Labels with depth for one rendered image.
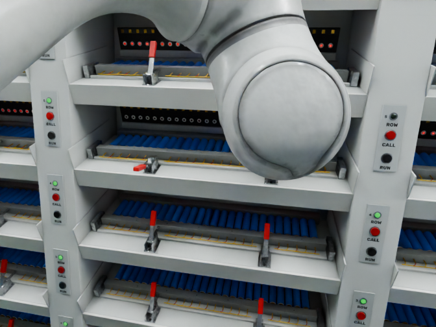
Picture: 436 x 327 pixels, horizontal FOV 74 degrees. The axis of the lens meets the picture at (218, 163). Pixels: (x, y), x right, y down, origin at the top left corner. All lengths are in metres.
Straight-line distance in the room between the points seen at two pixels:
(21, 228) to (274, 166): 0.80
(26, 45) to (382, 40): 0.54
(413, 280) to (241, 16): 0.64
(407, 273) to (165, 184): 0.55
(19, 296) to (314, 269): 0.77
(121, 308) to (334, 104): 0.77
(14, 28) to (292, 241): 0.64
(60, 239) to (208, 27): 0.67
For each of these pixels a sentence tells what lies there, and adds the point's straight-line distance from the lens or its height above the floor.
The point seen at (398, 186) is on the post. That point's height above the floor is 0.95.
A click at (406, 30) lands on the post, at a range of 0.63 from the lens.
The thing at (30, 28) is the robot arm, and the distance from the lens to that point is 0.21.
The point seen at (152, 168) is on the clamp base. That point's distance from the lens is 0.65.
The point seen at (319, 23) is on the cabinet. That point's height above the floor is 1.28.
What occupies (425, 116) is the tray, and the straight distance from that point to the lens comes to 0.65.
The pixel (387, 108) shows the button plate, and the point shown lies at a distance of 0.61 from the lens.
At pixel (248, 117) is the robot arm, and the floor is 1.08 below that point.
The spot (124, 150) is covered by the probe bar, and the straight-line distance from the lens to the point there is 0.73.
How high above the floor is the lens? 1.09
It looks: 12 degrees down
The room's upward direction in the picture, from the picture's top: 3 degrees clockwise
